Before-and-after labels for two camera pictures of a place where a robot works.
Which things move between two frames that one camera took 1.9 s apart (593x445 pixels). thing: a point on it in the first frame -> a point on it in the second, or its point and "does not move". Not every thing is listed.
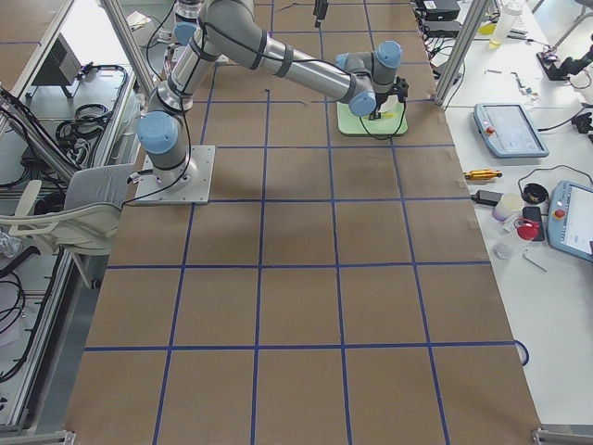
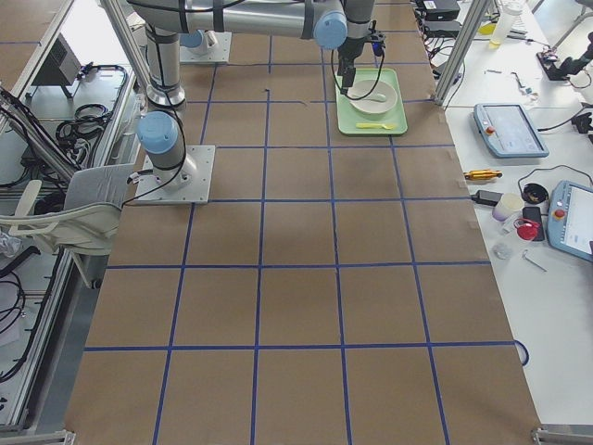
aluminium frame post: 471,22 does not move
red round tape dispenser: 526,229 does not move
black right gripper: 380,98 -> 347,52
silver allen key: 524,253 does not move
